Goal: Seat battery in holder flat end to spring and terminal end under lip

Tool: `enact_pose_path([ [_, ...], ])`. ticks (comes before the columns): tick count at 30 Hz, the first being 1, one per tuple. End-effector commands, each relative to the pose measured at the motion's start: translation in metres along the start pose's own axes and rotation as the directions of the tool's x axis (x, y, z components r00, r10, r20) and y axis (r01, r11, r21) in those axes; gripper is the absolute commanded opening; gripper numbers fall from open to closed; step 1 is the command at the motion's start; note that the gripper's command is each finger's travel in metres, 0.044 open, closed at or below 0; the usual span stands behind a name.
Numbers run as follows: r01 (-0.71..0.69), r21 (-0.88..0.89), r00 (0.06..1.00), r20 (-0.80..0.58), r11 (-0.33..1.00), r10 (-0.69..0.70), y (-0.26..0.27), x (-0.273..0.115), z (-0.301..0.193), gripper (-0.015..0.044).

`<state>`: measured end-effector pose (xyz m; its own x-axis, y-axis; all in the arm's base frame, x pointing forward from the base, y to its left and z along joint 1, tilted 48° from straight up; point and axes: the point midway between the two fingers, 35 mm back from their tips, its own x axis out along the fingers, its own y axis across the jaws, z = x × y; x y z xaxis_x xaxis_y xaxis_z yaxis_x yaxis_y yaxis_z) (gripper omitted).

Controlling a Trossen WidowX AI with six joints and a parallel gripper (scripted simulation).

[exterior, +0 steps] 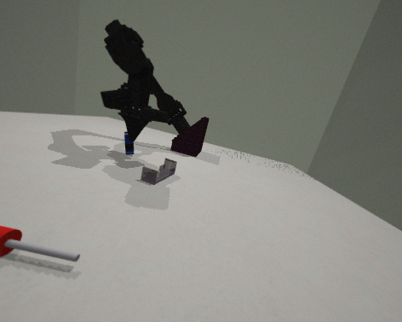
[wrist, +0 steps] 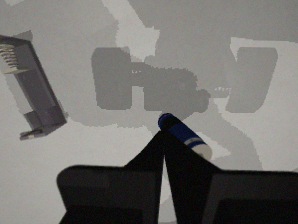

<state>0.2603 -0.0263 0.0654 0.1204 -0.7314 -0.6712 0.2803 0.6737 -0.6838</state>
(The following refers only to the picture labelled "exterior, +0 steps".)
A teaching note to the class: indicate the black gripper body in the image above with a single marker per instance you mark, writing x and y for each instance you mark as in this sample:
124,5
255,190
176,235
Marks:
143,92

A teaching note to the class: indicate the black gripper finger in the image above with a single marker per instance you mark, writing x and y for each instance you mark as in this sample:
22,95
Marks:
127,121
137,125

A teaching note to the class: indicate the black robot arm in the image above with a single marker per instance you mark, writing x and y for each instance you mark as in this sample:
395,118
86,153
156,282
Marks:
124,45

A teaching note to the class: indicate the blue battery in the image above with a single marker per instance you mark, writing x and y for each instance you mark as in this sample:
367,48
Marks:
129,145

